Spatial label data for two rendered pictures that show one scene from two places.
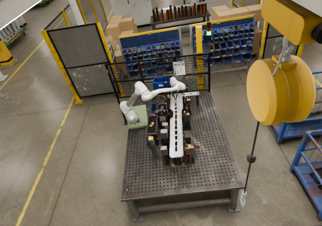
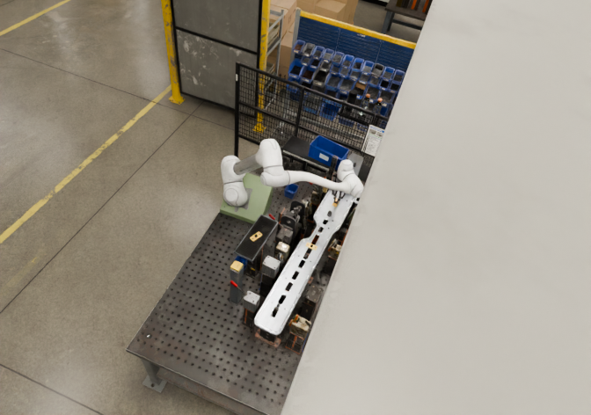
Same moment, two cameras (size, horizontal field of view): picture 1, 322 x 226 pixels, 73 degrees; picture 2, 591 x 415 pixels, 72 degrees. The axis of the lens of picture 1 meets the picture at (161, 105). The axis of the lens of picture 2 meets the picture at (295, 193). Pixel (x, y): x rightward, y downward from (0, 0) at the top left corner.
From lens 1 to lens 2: 75 cm
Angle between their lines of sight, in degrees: 10
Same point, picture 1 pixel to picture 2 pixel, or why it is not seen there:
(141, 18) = not seen: outside the picture
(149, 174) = (205, 325)
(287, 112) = not seen: outside the picture
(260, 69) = not seen: outside the picture
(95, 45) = (245, 10)
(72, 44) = not seen: outside the picture
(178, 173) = (257, 354)
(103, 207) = (108, 327)
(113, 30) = not seen: outside the picture
